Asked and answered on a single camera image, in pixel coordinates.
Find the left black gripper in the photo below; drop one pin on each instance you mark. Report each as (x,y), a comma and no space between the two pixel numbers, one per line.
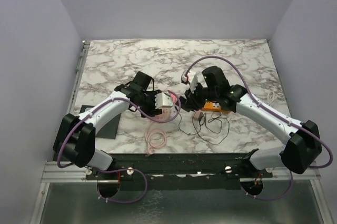
(151,111)

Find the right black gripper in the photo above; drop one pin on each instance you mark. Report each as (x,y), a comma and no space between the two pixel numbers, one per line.
(191,99)

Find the pink cube socket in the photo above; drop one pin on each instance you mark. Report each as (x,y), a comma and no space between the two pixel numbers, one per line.
(167,115)

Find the orange power strip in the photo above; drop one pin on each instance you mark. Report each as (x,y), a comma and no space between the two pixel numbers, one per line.
(214,107)

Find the green cube socket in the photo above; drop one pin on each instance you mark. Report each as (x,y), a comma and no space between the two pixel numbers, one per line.
(229,107)

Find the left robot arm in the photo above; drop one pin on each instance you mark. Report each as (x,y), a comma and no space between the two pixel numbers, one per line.
(75,140)

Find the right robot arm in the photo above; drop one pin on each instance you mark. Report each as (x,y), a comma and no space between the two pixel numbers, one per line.
(300,147)

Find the dusty pink small charger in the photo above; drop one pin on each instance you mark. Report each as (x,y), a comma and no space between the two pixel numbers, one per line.
(197,115)

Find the black foam mat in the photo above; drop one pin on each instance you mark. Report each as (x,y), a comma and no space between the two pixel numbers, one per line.
(109,130)

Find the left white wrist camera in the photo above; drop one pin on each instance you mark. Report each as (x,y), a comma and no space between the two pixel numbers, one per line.
(165,100)

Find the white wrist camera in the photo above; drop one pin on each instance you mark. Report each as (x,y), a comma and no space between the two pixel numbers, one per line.
(165,100)
(190,80)

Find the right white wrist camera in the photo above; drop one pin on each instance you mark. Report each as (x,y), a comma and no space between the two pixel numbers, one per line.
(190,80)

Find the black mounting base rail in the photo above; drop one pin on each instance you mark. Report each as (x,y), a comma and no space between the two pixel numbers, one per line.
(230,171)

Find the aluminium frame rail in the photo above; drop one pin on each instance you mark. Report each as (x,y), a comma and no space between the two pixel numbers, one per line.
(65,196)

